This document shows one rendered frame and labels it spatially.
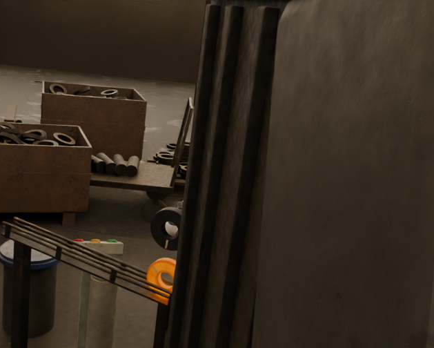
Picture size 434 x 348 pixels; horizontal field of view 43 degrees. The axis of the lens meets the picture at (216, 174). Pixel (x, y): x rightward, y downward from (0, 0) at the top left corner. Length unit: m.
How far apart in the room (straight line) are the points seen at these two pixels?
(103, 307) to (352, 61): 1.95
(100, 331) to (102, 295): 0.17
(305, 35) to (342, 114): 0.18
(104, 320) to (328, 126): 1.91
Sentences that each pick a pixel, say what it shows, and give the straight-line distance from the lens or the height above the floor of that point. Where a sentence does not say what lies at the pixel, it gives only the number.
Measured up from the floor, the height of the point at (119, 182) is 0.32.
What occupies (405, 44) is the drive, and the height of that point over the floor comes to 1.64.
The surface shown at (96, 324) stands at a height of 0.31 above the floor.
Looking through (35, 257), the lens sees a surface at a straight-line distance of 2.81.
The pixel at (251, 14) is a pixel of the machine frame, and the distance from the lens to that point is 1.17.
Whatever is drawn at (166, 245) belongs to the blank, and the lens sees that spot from 1.98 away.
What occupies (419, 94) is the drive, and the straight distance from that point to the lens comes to 0.57.
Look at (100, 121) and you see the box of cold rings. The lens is 5.67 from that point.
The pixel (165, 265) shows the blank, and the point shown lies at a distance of 2.02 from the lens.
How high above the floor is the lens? 1.64
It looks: 16 degrees down
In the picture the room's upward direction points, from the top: 8 degrees clockwise
